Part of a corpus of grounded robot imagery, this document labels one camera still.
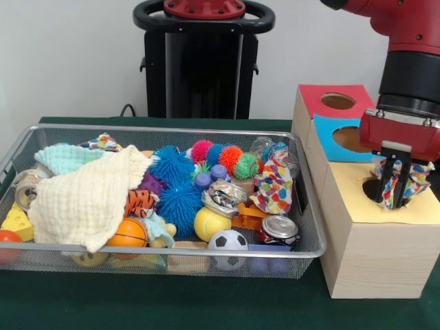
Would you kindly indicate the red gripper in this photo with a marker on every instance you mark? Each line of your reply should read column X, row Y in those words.
column 375, row 134

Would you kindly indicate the small multicolour cloth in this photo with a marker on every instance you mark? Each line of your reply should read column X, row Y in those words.
column 421, row 177

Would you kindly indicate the multicolour patterned cloth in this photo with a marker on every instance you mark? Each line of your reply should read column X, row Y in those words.
column 273, row 182

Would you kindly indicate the cream knitted cloth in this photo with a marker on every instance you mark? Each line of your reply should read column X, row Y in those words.
column 82, row 199

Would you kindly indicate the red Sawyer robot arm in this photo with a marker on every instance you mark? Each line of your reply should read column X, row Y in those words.
column 409, row 62

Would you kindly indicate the wooden box with three holes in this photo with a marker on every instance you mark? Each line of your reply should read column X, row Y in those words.
column 357, row 261

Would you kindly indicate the clear mesh bin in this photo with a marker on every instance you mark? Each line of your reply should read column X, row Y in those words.
column 309, row 234

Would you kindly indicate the crushed red drink can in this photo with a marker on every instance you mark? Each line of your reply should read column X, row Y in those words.
column 280, row 227

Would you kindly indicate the black and white soccer ball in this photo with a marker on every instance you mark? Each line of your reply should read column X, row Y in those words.
column 228, row 240

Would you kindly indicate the yellow tennis ball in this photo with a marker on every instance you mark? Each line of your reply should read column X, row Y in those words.
column 212, row 223

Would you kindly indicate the blue spiky rubber ball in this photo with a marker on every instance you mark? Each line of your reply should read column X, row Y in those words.
column 180, row 206
column 172, row 165

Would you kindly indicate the striped tiger plush toy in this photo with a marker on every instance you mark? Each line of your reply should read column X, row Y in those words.
column 141, row 203

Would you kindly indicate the orange toy basketball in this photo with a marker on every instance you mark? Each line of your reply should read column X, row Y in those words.
column 127, row 234

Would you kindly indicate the mint green cloth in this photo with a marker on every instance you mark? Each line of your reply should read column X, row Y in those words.
column 62, row 158

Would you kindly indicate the silver drink can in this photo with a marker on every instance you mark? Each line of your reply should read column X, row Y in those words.
column 24, row 189

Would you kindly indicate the yellow cheese wedge toy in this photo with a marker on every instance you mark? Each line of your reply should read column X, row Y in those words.
column 17, row 225

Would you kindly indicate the red ball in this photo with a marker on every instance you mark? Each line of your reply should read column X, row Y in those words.
column 7, row 244

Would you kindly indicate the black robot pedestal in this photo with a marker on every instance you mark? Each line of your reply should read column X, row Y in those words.
column 199, row 75

